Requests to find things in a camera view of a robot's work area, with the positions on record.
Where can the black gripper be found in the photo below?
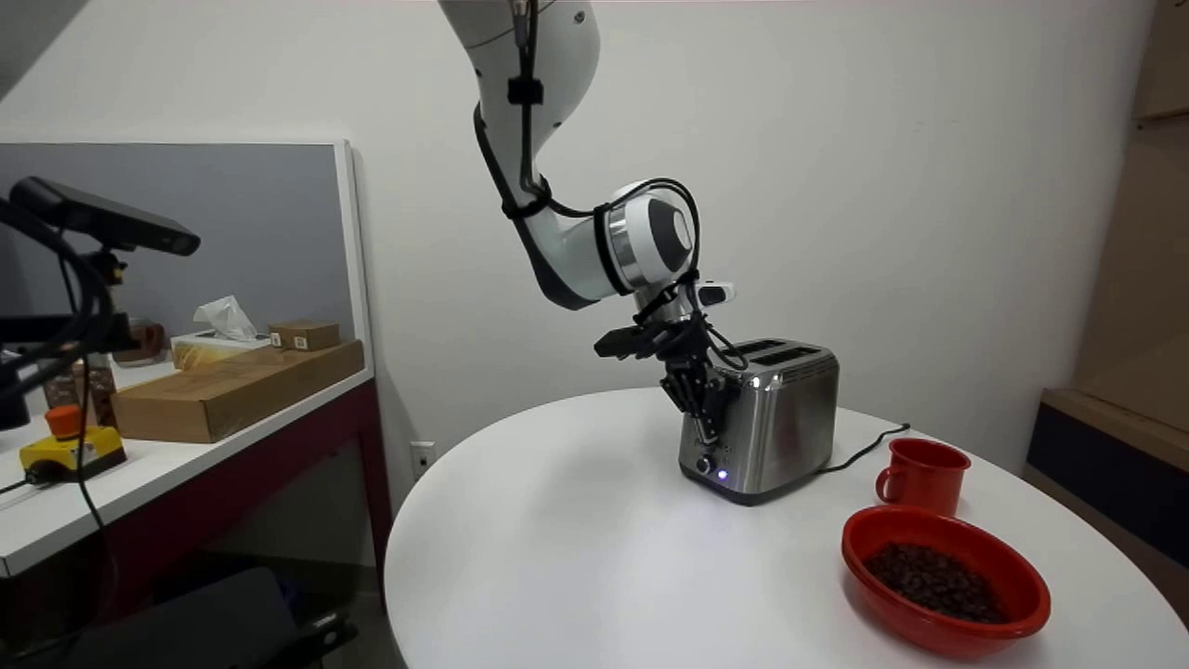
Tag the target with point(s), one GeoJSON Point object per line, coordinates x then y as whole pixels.
{"type": "Point", "coordinates": [677, 349]}

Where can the silver two-slot toaster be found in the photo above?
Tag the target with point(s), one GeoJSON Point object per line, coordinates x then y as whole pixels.
{"type": "Point", "coordinates": [770, 421]}

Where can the red plastic mug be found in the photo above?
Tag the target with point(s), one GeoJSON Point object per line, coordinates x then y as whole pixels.
{"type": "Point", "coordinates": [920, 473]}

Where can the dark coffee beans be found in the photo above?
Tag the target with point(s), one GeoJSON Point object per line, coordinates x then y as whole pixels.
{"type": "Point", "coordinates": [936, 582]}

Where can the red bowl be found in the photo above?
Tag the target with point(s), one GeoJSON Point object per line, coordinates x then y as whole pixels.
{"type": "Point", "coordinates": [979, 626]}

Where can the small brown cardboard box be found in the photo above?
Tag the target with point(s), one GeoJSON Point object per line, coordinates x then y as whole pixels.
{"type": "Point", "coordinates": [306, 336]}

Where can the wooden cabinet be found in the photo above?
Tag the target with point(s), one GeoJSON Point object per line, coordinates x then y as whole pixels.
{"type": "Point", "coordinates": [1128, 321]}

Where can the tissue box with white tissue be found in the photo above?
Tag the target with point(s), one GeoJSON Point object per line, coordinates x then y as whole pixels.
{"type": "Point", "coordinates": [220, 336]}

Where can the grey partition panel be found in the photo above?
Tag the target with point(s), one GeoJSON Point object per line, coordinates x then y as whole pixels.
{"type": "Point", "coordinates": [236, 224]}

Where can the white side desk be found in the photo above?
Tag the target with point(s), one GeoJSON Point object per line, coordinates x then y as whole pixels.
{"type": "Point", "coordinates": [150, 478]}

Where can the brown patterned carton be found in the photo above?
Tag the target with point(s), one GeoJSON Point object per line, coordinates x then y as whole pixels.
{"type": "Point", "coordinates": [91, 379]}

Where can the yellow toy car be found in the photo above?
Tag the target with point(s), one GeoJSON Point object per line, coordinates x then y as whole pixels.
{"type": "Point", "coordinates": [74, 448]}

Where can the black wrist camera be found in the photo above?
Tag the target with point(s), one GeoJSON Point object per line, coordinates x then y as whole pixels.
{"type": "Point", "coordinates": [632, 339]}

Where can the white wall outlet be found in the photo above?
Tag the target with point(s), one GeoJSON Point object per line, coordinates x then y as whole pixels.
{"type": "Point", "coordinates": [422, 456]}

